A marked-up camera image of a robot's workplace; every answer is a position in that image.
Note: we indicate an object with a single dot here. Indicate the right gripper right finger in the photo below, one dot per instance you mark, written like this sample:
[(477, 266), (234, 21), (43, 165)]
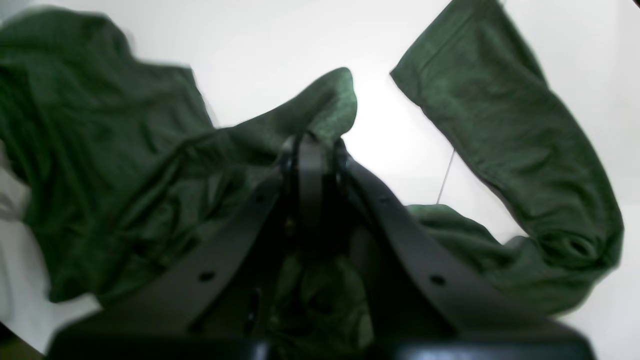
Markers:
[(427, 305)]

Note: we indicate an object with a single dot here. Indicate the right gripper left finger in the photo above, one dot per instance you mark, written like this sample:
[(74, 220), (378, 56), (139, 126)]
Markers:
[(215, 303)]

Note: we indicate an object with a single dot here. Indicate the dark green t-shirt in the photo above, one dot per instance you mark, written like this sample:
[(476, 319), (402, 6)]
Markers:
[(128, 175)]

